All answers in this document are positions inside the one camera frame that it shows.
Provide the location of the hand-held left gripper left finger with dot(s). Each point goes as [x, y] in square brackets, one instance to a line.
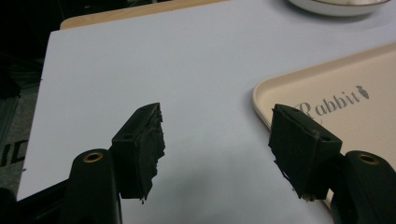
[137, 152]

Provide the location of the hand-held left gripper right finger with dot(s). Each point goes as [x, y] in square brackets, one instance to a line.
[311, 155]

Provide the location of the beige plastic tray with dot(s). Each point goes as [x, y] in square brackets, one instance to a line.
[358, 124]

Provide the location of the white paper sheet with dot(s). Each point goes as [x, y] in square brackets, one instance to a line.
[193, 77]

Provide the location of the white bowl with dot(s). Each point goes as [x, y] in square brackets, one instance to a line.
[337, 6]

